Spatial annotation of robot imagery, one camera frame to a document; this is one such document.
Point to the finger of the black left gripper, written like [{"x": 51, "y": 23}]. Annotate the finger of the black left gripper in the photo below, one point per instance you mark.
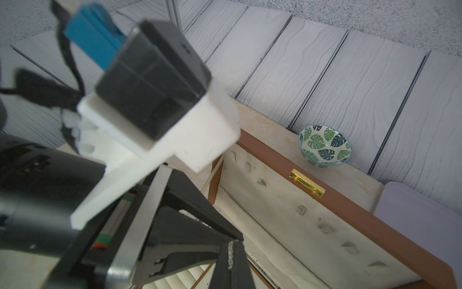
[{"x": 175, "y": 243}]

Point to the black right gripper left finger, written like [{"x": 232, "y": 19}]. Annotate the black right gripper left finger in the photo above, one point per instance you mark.
[{"x": 222, "y": 275}]

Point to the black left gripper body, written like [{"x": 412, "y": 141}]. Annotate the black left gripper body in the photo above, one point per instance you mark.
[{"x": 105, "y": 252}]

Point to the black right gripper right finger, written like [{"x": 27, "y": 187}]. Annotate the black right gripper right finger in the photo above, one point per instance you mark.
[{"x": 242, "y": 277}]

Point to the brown jewelry box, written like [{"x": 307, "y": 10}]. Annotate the brown jewelry box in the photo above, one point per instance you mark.
[{"x": 312, "y": 228}]

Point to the green leaf pattern bowl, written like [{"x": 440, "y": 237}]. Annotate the green leaf pattern bowl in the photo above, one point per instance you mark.
[{"x": 323, "y": 147}]

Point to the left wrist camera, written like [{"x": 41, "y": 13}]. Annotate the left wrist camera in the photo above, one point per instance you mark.
[{"x": 156, "y": 99}]

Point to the aluminium left frame post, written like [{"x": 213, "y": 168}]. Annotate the aluminium left frame post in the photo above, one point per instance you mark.
[{"x": 173, "y": 13}]

